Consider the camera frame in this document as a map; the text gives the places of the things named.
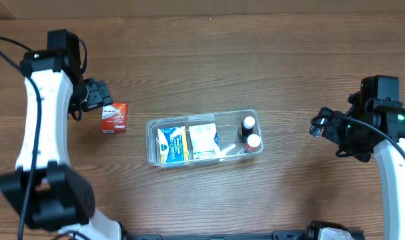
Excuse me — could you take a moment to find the orange bottle white cap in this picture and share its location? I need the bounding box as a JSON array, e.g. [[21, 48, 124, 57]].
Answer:
[[244, 134, 261, 153]]

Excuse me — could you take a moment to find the blue Vicks VapoDrops box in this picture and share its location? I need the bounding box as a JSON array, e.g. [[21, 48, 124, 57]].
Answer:
[[157, 126, 189, 165]]

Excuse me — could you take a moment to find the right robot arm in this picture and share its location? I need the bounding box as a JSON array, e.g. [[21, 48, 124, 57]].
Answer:
[[309, 75, 405, 239]]

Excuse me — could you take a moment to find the red medicine box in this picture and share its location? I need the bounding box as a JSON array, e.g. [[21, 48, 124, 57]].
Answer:
[[101, 103, 128, 133]]

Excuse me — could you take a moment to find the clear plastic container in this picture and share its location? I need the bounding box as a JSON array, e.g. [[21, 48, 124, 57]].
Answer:
[[146, 109, 264, 168]]

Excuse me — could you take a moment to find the white medicine box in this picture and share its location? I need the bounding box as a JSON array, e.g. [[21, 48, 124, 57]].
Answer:
[[189, 123, 220, 159]]

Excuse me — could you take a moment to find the dark bottle white cap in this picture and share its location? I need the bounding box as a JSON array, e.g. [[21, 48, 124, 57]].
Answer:
[[238, 116, 256, 143]]

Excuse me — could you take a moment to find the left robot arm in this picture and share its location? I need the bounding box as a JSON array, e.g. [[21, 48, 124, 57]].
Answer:
[[0, 29, 129, 239]]

